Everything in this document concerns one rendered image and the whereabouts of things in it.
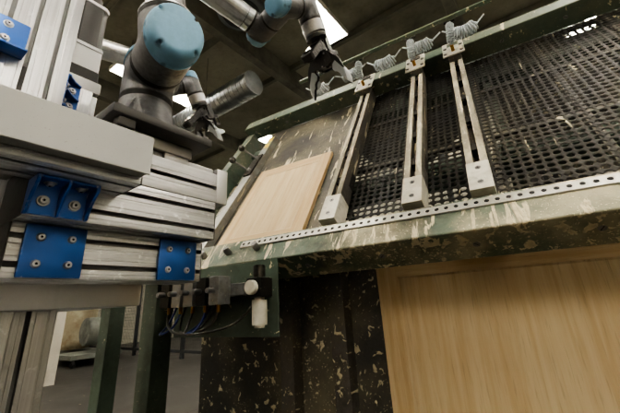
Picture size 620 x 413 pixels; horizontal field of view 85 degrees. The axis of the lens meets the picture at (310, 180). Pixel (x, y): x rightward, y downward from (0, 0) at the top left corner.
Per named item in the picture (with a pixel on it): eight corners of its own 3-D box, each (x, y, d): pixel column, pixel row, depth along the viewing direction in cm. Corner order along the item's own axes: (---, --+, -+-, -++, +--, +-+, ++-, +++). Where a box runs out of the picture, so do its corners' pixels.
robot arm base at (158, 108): (125, 114, 67) (130, 73, 71) (91, 138, 75) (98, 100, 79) (190, 139, 79) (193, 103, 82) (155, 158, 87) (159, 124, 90)
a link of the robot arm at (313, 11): (283, -4, 111) (301, -1, 117) (294, 29, 112) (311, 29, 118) (298, -18, 106) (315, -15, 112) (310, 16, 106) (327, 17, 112)
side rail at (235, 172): (171, 271, 162) (155, 256, 157) (256, 148, 244) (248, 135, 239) (179, 270, 159) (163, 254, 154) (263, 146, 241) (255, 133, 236)
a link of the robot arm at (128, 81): (164, 120, 88) (168, 77, 93) (183, 96, 79) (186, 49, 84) (113, 105, 81) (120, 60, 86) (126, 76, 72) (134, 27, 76)
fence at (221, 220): (199, 256, 147) (194, 251, 145) (272, 143, 218) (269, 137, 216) (208, 255, 145) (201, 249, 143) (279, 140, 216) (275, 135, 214)
